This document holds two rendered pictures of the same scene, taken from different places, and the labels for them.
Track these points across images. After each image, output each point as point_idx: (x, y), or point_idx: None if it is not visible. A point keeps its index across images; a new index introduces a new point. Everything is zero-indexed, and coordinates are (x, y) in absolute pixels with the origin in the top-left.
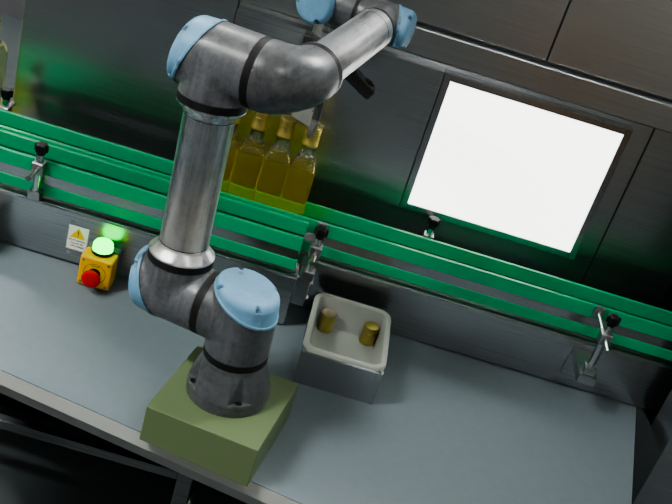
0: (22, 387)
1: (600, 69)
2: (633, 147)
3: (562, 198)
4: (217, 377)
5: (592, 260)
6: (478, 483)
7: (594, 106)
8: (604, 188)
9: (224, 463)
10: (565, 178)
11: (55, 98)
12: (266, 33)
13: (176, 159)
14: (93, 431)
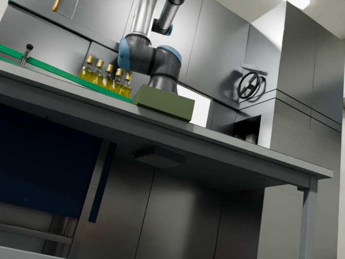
0: (66, 86)
1: (199, 81)
2: (211, 107)
3: (197, 121)
4: (166, 80)
5: None
6: None
7: (201, 90)
8: (208, 117)
9: (180, 109)
10: (197, 113)
11: None
12: (102, 51)
13: (140, 1)
14: (97, 121)
